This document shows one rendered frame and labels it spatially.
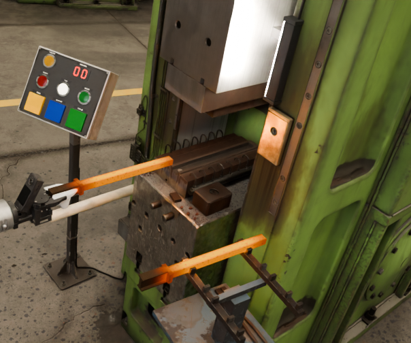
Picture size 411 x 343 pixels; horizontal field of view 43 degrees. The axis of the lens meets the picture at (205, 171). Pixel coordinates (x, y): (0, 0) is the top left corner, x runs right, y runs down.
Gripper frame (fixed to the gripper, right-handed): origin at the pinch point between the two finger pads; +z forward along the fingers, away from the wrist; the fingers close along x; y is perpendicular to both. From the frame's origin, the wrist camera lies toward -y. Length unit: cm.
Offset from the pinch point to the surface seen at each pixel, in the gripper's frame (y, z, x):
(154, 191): 17.2, 35.4, -2.9
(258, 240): 7, 42, 43
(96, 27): 114, 229, -364
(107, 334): 106, 27, -13
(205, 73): -34, 42, 6
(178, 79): -25.9, 42.3, -6.1
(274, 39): -45, 64, 12
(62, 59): -11, 29, -62
